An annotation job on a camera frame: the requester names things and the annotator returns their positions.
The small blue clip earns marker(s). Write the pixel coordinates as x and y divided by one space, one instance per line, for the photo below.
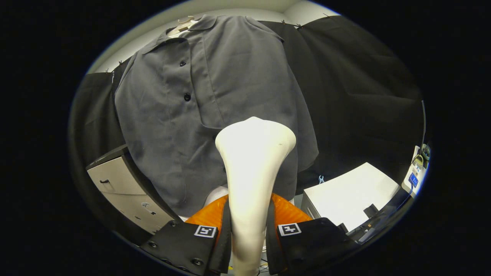
321 179

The white mannequin torso hanger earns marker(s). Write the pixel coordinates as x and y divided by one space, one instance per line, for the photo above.
183 26

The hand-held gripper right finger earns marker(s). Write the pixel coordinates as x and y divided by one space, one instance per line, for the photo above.
272 249

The grey sleeveless button shirt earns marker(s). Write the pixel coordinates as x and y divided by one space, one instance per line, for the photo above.
172 134

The white garment steamer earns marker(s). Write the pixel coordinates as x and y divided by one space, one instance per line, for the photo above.
253 172

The white power strip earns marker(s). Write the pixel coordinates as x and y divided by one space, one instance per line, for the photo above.
414 178

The white side table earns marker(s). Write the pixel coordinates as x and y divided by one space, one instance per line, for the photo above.
345 191

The grey drawer cabinet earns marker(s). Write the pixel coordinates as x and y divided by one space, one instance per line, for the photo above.
122 191

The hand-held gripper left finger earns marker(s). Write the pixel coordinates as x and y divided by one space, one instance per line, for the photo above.
223 249

